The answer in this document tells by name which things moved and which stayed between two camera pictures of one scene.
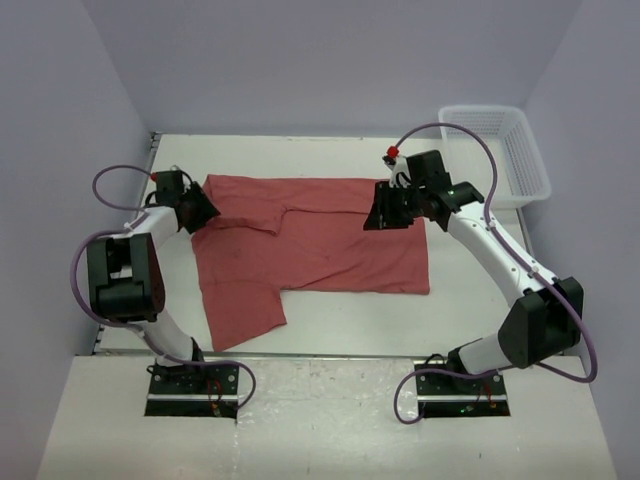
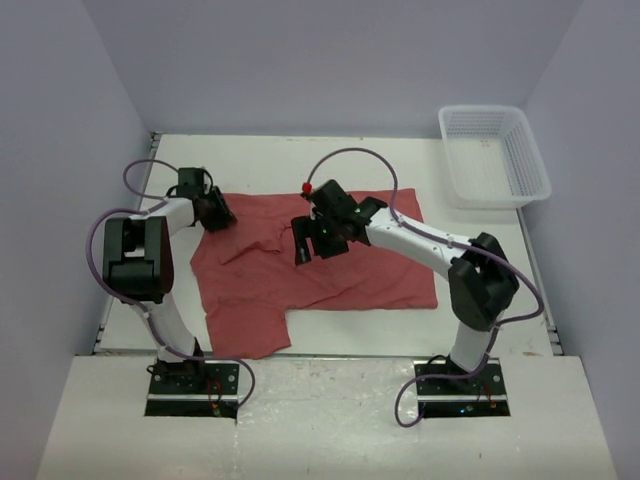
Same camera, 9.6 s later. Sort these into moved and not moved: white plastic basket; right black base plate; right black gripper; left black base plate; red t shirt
Moved: right black gripper; red t shirt
Not moved: white plastic basket; right black base plate; left black base plate
